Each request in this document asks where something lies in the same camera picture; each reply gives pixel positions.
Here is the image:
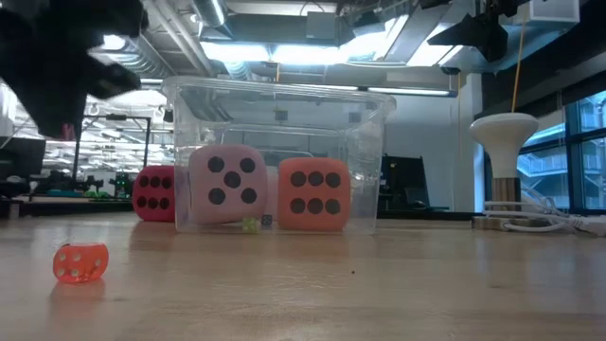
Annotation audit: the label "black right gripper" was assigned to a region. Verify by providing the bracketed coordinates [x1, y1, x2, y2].
[419, 0, 531, 63]

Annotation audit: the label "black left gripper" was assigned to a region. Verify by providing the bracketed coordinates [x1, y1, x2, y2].
[0, 0, 149, 139]

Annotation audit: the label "large red foam die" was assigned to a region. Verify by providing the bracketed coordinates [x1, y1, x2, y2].
[132, 165, 177, 223]

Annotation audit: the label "clear plastic storage bin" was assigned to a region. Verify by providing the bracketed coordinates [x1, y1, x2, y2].
[162, 75, 398, 236]

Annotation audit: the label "small orange translucent die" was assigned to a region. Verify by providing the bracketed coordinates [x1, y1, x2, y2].
[52, 242, 110, 285]

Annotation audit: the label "large orange foam die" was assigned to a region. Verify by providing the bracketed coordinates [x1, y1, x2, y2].
[276, 156, 352, 232]

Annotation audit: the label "background bench robots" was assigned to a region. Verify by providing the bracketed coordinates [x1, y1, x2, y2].
[27, 170, 134, 199]

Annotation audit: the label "black monitor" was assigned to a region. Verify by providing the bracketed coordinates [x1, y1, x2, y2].
[0, 136, 47, 180]

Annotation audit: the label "white mushroom-shaped lamp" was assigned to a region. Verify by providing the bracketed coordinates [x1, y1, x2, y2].
[469, 112, 553, 232]

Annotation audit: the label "black metal frame stand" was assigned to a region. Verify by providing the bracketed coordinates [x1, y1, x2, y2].
[73, 113, 152, 190]

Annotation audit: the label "white cable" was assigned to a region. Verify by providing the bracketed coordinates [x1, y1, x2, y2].
[482, 184, 606, 238]

